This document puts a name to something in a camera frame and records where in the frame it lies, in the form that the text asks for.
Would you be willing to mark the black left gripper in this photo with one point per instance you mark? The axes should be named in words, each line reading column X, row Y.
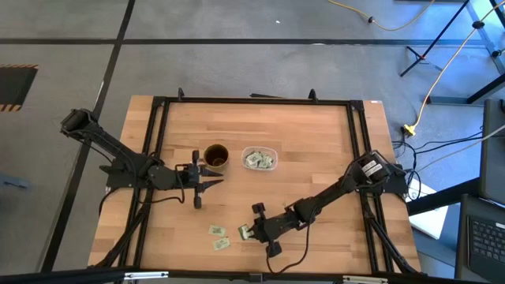
column 193, row 177

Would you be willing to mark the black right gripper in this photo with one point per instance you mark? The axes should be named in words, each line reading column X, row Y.
column 272, row 229

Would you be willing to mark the dark green edged packet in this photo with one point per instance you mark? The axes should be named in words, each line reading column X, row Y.
column 270, row 161
column 244, row 232

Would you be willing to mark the pale green printed packet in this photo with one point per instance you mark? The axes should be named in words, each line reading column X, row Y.
column 260, row 156
column 217, row 230
column 221, row 243
column 251, row 159
column 258, row 165

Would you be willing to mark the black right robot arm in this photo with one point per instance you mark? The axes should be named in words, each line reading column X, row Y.
column 327, row 195

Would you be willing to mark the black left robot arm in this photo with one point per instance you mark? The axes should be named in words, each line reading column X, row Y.
column 130, row 165

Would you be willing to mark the brown ceramic mug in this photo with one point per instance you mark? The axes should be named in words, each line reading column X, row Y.
column 216, row 155

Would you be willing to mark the clear plastic container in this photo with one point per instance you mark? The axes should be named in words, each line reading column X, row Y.
column 260, row 149

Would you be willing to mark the black table clamp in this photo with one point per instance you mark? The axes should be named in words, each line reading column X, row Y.
column 181, row 94
column 312, row 94

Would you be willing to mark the white box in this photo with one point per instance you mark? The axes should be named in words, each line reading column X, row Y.
column 430, row 223

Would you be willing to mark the black desk beam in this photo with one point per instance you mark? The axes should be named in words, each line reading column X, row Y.
column 446, row 199

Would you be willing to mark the blue floor object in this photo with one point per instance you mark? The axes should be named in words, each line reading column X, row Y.
column 13, row 183

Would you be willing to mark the black floor hatch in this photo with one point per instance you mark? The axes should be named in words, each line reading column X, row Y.
column 16, row 84

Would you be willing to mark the black laptop keyboard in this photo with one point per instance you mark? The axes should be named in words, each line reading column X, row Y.
column 487, row 240

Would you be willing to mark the grey monitor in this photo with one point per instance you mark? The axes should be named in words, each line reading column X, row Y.
column 493, row 158

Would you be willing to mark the black tripod stand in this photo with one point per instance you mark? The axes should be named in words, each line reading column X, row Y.
column 434, row 39

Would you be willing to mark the black stand leg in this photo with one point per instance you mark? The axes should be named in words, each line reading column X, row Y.
column 487, row 87

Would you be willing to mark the black flat wedge bracket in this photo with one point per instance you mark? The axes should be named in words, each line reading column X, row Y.
column 264, row 96

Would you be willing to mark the silver metal bracket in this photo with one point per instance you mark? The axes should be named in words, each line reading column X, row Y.
column 365, row 280
column 146, row 275

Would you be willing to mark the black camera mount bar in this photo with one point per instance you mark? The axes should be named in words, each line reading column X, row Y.
column 59, row 276

